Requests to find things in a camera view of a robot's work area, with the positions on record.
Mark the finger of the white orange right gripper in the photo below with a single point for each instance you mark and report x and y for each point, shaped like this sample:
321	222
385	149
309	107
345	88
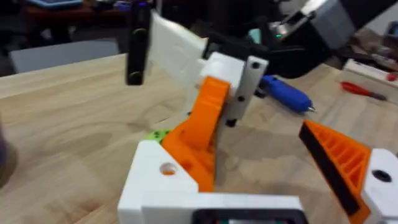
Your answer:
247	87

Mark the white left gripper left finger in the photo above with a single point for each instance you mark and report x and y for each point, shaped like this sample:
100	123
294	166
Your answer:
149	174

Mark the white orange left gripper right finger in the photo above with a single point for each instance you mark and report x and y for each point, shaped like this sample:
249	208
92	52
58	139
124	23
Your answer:
348	161

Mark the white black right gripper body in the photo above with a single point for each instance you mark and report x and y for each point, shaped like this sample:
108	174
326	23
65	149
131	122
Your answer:
177	49

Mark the orange ribbed wedge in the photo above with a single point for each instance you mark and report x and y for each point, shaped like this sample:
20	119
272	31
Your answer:
199	130

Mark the blue electric screwdriver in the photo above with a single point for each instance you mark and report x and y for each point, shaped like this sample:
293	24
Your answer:
287	95

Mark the green disc with holes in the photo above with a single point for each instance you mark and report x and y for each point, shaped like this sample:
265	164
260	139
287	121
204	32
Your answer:
158	135

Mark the white flat box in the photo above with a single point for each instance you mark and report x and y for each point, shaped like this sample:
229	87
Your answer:
367	69

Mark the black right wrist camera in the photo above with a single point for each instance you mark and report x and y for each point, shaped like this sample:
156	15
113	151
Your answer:
138	43

